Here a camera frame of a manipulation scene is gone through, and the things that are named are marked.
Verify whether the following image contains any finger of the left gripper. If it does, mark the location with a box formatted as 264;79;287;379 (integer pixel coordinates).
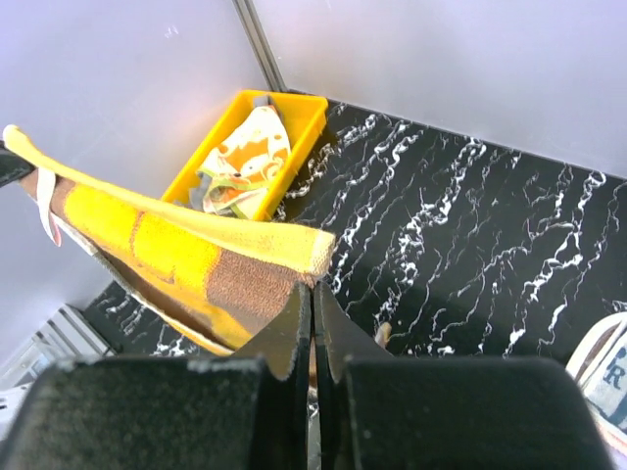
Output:
0;140;35;188

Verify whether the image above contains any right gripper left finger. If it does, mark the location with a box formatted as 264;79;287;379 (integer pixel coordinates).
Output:
1;284;312;469

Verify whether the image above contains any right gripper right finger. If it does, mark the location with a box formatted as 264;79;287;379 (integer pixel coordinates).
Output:
313;284;612;469

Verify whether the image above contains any yellow brown bear towel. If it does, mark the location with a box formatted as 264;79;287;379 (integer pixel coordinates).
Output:
2;124;336;355

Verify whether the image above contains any blue white patterned towel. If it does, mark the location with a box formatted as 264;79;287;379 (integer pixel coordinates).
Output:
566;311;626;448

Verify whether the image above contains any cream orange fox towel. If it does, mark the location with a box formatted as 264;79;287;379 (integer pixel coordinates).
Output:
196;105;293;219

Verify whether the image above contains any black marble pattern mat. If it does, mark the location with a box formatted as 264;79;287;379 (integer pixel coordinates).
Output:
82;97;627;363

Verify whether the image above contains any yellow plastic bin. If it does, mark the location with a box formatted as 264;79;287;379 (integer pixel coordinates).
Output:
162;90;328;220

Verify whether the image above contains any aluminium frame rail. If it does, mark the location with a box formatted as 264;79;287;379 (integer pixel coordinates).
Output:
1;305;118;390

